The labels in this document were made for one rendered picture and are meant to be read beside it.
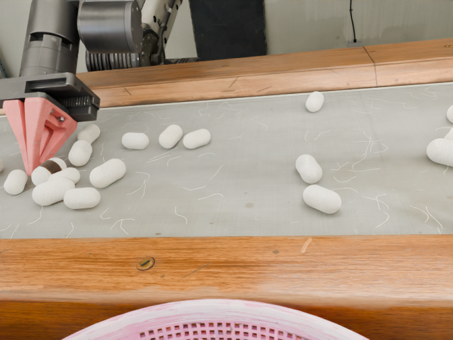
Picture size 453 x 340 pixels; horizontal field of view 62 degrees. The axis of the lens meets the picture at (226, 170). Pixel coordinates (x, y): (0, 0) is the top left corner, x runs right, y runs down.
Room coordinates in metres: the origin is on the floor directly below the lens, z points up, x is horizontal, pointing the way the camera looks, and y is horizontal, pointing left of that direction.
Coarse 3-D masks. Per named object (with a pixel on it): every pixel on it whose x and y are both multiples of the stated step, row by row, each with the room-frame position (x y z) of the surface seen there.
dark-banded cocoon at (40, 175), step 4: (52, 160) 0.35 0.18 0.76; (56, 160) 0.35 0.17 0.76; (60, 160) 0.35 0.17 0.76; (60, 164) 0.34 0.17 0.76; (64, 164) 0.35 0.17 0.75; (36, 168) 0.33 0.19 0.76; (40, 168) 0.33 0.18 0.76; (44, 168) 0.33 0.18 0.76; (64, 168) 0.35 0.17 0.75; (32, 172) 0.33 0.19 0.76; (36, 172) 0.33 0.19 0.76; (40, 172) 0.33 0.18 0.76; (44, 172) 0.33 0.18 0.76; (48, 172) 0.33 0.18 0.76; (32, 176) 0.33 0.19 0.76; (36, 176) 0.32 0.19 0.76; (40, 176) 0.32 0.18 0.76; (44, 176) 0.32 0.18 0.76; (48, 176) 0.33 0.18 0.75; (32, 180) 0.33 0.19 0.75; (36, 180) 0.32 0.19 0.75; (40, 180) 0.32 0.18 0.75; (44, 180) 0.32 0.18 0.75; (36, 184) 0.32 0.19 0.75
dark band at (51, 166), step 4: (48, 160) 0.35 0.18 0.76; (44, 164) 0.34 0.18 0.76; (48, 164) 0.34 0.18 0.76; (52, 164) 0.34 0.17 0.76; (56, 164) 0.34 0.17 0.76; (48, 168) 0.33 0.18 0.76; (52, 168) 0.33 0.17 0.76; (56, 168) 0.34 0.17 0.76; (60, 168) 0.34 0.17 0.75; (52, 172) 0.33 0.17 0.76; (56, 172) 0.33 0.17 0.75
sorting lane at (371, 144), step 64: (0, 128) 0.52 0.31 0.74; (128, 128) 0.45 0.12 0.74; (192, 128) 0.42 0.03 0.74; (256, 128) 0.39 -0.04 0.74; (320, 128) 0.37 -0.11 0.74; (384, 128) 0.35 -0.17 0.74; (448, 128) 0.33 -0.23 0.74; (0, 192) 0.33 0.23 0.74; (128, 192) 0.30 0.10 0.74; (192, 192) 0.28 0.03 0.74; (256, 192) 0.27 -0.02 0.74; (384, 192) 0.24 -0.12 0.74; (448, 192) 0.23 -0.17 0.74
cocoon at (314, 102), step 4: (312, 92) 0.43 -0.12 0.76; (316, 92) 0.42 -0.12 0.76; (320, 92) 0.43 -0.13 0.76; (312, 96) 0.41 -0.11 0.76; (316, 96) 0.41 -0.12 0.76; (320, 96) 0.42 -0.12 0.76; (308, 100) 0.41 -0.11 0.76; (312, 100) 0.41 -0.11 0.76; (316, 100) 0.41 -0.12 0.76; (320, 100) 0.41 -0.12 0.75; (308, 104) 0.41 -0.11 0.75; (312, 104) 0.41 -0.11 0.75; (316, 104) 0.41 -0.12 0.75; (320, 104) 0.41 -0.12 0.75; (308, 108) 0.41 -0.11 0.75; (312, 108) 0.41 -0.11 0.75; (316, 108) 0.40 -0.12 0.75
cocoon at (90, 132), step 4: (92, 124) 0.43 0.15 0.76; (84, 128) 0.42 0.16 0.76; (88, 128) 0.42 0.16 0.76; (92, 128) 0.42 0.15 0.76; (96, 128) 0.43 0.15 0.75; (80, 132) 0.41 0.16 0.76; (84, 132) 0.41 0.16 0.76; (88, 132) 0.41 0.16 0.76; (92, 132) 0.42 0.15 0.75; (96, 132) 0.42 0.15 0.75; (80, 136) 0.41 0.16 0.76; (84, 136) 0.41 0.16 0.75; (88, 136) 0.41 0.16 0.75; (92, 136) 0.41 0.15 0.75; (96, 136) 0.42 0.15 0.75; (88, 140) 0.41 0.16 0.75; (92, 140) 0.41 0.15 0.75
